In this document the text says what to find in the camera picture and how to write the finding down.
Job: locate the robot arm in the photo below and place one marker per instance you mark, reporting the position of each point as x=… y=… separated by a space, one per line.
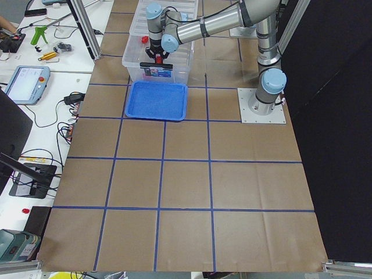
x=168 y=29

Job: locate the teach pendant tablet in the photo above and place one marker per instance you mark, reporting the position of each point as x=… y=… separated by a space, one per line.
x=27 y=84

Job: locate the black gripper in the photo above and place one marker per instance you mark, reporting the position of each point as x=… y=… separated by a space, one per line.
x=153 y=48

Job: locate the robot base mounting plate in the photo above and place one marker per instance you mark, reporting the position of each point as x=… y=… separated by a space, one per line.
x=253 y=111

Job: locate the clear plastic storage box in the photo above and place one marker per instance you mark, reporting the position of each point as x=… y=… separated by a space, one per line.
x=173 y=69

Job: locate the aluminium frame post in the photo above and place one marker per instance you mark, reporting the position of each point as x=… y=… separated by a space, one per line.
x=84 y=25

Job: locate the black power adapter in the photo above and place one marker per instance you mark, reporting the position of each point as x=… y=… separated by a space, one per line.
x=73 y=98

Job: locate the black box latch handle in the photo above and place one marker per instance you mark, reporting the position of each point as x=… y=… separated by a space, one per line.
x=165 y=66

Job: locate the blue plastic tray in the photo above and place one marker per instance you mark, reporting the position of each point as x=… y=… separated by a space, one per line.
x=156 y=100

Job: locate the green handled tool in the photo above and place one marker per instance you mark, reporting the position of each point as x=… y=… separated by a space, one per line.
x=39 y=33

